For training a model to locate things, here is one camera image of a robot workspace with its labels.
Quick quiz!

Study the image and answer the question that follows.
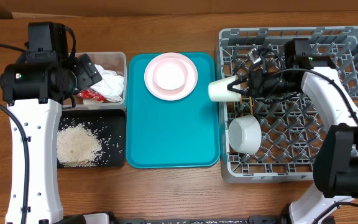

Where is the red snack wrapper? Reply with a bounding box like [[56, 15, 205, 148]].
[[77, 90, 106, 102]]

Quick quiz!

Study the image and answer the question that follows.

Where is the small pink plate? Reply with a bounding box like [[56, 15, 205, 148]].
[[152, 58, 188, 90]]

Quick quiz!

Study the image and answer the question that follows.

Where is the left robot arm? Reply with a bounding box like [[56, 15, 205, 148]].
[[0, 51, 102, 223]]

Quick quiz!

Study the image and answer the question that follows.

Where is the white cup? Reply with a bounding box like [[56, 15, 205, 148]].
[[208, 76, 241, 102]]

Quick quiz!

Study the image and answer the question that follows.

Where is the clear plastic waste bin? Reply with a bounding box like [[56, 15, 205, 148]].
[[71, 52, 127, 111]]

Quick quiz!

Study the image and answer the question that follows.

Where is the large pink plate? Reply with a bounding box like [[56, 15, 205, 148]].
[[144, 52, 198, 101]]

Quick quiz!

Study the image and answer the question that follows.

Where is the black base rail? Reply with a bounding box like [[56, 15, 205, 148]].
[[58, 212, 290, 224]]

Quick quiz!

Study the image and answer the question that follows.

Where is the black rectangular tray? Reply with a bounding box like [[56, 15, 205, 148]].
[[57, 110, 126, 168]]

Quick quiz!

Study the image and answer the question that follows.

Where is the grey dishwasher rack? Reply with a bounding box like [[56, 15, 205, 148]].
[[216, 26, 358, 183]]

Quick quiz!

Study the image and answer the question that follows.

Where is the grey bowl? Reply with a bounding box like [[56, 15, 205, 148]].
[[228, 115, 262, 154]]

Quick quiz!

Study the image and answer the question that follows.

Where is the white rice pile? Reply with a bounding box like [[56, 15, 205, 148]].
[[57, 123, 124, 167]]

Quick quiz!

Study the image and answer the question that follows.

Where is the white napkin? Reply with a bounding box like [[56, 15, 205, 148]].
[[91, 64, 124, 102]]

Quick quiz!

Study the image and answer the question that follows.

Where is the teal serving tray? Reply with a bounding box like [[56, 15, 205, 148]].
[[126, 52, 220, 169]]

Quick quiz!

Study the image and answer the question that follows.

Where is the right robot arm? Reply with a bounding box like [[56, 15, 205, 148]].
[[224, 38, 358, 223]]

